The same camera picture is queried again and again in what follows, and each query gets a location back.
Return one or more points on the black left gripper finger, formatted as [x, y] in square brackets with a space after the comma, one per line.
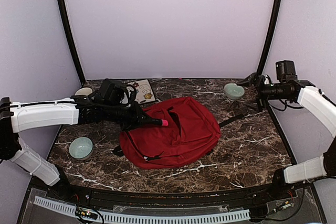
[144, 117]
[133, 125]

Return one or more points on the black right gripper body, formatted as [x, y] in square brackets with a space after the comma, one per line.
[267, 92]

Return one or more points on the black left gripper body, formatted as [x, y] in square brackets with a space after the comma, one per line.
[126, 118]

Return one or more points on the pink and black highlighter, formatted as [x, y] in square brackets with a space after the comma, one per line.
[159, 122]

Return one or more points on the red student backpack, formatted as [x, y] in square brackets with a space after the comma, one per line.
[189, 132]

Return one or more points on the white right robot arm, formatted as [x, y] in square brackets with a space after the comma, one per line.
[307, 117]

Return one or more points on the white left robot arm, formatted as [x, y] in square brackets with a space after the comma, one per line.
[114, 101]

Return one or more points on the green bowl back right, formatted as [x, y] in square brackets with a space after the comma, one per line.
[233, 91]

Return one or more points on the green bowl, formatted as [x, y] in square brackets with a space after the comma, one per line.
[81, 148]
[233, 91]

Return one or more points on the floral ceramic trivet tile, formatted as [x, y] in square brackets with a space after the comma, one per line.
[145, 93]

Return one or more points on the cream floral mug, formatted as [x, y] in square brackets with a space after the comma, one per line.
[84, 91]

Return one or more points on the green bowl front left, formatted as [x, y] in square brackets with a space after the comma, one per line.
[81, 148]

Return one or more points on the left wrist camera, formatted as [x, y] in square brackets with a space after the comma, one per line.
[131, 93]

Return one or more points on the black curved table edge rail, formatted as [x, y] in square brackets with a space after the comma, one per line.
[89, 192]

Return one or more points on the white slotted cable duct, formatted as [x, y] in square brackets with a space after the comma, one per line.
[124, 214]

